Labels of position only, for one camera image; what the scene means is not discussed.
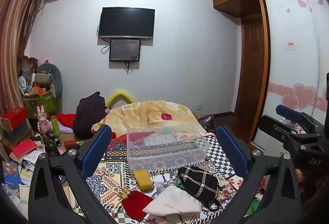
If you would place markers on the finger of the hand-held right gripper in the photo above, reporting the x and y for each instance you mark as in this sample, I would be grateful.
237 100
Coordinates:
288 112
276 126

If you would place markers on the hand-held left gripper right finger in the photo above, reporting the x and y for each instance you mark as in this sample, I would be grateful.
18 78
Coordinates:
232 149

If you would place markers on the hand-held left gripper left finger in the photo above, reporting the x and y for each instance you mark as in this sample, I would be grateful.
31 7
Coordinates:
97 145

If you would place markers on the person's right hand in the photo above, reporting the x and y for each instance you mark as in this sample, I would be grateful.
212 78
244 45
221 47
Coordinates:
299 175

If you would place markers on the red cylinder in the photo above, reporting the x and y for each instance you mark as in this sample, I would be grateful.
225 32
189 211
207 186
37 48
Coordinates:
70 143

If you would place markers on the black backpack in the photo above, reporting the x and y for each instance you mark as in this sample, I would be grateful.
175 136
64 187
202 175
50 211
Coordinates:
87 116

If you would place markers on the purple bag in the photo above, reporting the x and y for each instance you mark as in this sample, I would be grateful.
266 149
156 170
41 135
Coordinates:
207 121

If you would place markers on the red cloth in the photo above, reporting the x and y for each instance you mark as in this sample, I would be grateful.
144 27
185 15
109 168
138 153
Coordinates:
66 118

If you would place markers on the white heart-print wardrobe door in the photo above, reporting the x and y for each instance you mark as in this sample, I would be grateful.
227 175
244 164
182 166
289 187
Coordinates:
287 67

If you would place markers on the green cylinder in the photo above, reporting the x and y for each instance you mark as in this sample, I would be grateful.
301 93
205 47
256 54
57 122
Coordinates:
55 126

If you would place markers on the yellow curved foam tube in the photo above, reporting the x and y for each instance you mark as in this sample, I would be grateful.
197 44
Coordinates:
114 96

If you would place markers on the beige plush blanket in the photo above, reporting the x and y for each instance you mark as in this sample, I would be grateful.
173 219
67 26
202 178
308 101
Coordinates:
144 114

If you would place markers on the pink rabbit toy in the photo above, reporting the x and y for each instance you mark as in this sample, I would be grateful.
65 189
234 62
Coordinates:
44 122

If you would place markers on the brown wooden door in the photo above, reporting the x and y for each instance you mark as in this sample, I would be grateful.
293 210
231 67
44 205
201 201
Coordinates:
250 64

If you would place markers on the pile of papers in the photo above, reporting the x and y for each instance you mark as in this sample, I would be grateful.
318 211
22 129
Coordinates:
33 159

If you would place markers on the clear plastic storage box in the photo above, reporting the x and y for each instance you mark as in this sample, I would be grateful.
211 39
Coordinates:
167 153

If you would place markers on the green paper bag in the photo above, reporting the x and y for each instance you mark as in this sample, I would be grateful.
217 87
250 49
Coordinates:
43 105

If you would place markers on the small wardrobe label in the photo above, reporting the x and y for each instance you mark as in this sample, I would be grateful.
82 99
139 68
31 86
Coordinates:
290 45

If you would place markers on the red velvet pouch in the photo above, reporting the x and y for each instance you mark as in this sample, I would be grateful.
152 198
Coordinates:
136 204

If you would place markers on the red book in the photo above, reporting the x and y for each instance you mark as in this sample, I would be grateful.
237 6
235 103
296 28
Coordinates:
23 148

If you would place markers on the white cloth pouch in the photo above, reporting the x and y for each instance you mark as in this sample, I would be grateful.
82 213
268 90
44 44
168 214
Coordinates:
172 201

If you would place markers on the grey plush pillow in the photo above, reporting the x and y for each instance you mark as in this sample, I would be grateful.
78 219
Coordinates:
56 77

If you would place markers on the dark green box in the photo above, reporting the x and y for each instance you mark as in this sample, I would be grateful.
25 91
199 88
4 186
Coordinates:
18 132

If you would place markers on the red box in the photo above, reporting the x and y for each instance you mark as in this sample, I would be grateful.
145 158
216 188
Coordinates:
14 117

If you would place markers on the blue packet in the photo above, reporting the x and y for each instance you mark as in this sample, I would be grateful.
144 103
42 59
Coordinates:
10 174

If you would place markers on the striped brown curtain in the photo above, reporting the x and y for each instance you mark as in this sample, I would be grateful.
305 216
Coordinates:
15 34

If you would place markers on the black camera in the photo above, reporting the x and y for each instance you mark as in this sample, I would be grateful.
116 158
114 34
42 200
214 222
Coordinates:
52 138

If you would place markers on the small black wall monitor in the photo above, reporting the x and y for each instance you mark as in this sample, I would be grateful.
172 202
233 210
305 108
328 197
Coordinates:
125 50

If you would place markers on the wall-mounted black television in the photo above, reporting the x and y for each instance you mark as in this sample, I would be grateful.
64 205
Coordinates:
126 22

